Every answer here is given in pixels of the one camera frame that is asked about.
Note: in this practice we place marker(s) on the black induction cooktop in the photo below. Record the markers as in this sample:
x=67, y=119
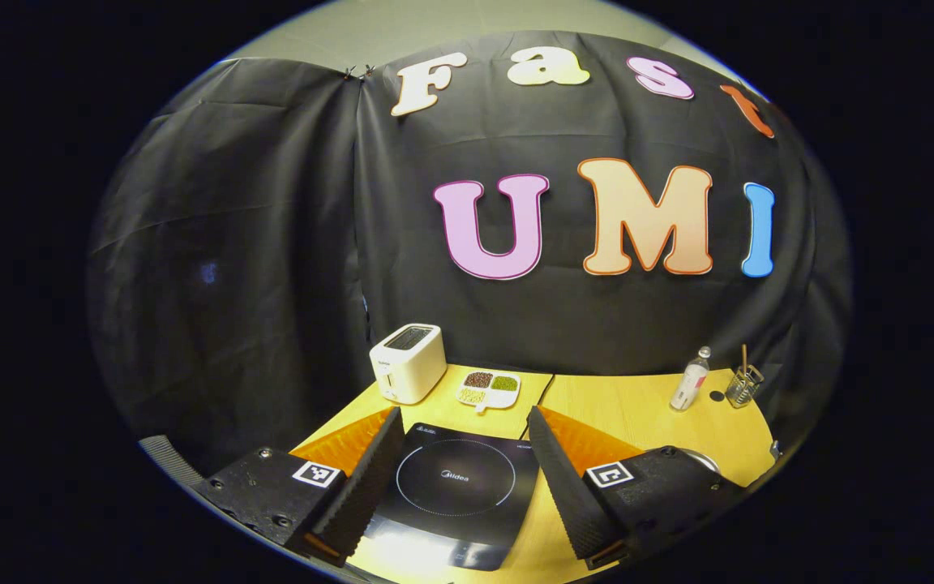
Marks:
x=455, y=487

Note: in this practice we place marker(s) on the wooden stick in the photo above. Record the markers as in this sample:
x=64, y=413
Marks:
x=744, y=357

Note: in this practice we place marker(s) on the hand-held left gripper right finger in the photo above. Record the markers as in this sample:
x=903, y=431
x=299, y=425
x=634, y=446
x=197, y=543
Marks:
x=568, y=495

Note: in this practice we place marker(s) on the white divided bean dish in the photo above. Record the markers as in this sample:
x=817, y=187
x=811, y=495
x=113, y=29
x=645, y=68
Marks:
x=487, y=391

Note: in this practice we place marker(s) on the clear glass cup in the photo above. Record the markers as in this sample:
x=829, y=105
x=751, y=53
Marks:
x=743, y=391

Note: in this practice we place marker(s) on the white toaster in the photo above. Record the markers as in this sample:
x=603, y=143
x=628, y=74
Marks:
x=406, y=365

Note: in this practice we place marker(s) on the clear plastic bottle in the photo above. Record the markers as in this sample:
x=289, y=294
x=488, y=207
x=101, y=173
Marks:
x=687, y=385

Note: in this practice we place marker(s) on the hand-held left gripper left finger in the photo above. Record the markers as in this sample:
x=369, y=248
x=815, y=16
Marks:
x=370, y=487

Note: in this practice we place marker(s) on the stainless steel pot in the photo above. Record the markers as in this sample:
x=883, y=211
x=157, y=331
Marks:
x=702, y=460

